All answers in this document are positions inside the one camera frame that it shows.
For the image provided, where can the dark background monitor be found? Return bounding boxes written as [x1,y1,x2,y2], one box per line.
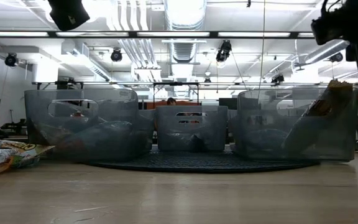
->
[218,98,239,110]

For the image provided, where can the black camera cable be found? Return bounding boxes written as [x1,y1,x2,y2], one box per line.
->
[320,0,343,19]

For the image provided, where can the dark blue woven mat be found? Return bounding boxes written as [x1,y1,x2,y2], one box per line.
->
[87,146,321,174]

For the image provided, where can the orange green Chewy bar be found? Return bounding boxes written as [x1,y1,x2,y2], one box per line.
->
[0,138,56,169]

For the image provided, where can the black overhead light rail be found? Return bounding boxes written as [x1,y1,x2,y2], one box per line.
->
[0,30,315,39]

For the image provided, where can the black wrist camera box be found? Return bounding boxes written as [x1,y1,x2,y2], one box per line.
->
[310,15,346,46]

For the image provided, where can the black device on rail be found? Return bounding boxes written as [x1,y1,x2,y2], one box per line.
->
[56,77,84,90]

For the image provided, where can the orange partition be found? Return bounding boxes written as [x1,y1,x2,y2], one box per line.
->
[144,100,202,110]

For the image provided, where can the large translucent grey bin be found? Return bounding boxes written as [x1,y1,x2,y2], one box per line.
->
[236,86,358,162]
[23,88,154,162]

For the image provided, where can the silver ventilation duct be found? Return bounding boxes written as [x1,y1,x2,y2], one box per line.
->
[165,0,208,63]

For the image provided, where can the small translucent grey bin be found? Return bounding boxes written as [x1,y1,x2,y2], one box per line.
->
[155,105,229,152]

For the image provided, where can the distant black frame rail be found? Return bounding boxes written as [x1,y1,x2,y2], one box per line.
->
[31,80,358,87]

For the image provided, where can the thin hanging cable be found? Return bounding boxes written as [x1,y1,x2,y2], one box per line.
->
[259,0,266,90]

